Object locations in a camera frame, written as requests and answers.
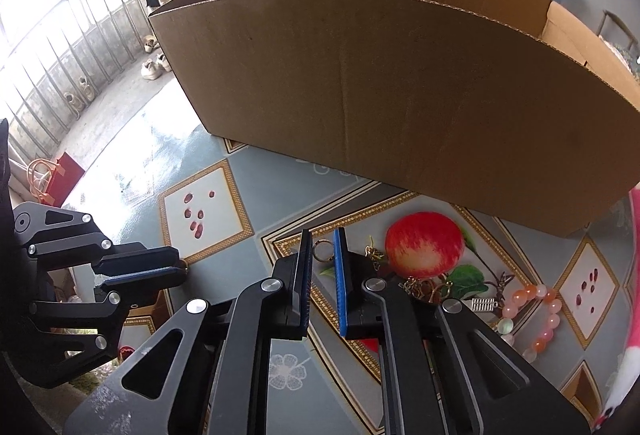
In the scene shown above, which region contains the brown cardboard box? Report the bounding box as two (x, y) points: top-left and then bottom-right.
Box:
(147, 0), (640, 238)

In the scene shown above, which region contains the pink floral blanket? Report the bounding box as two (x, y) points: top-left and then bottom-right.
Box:
(590, 185), (640, 431)

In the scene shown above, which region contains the gold pendant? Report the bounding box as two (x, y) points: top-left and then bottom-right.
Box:
(364, 235), (386, 273)

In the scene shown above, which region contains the gold chain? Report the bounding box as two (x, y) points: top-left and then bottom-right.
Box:
(400, 277), (453, 303)

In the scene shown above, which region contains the metal window railing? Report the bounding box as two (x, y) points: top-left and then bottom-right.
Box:
(0, 0), (201, 156)

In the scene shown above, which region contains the green shaggy rug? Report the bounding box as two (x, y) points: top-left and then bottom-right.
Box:
(67, 360), (121, 396)

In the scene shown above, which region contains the white sneaker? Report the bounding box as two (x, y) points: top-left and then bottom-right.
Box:
(140, 54), (173, 80)

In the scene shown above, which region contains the red paper bag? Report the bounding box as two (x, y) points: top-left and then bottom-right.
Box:
(27, 151), (86, 208)

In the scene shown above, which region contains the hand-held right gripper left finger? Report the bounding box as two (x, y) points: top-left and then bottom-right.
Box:
(62, 227), (315, 435)

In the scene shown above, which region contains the wooden chair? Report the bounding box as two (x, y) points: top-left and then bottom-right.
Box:
(597, 10), (640, 48)

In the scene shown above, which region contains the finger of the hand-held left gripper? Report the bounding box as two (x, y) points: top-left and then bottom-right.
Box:
(12, 202), (182, 276)
(32, 267), (187, 362)

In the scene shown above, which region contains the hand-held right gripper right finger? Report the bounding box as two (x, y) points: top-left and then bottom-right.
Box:
(332, 227), (593, 435)

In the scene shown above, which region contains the pink bead bracelet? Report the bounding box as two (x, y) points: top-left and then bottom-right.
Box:
(497, 282), (563, 363)

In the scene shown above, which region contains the fruit printed tablecloth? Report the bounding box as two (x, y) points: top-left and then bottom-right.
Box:
(60, 105), (640, 435)

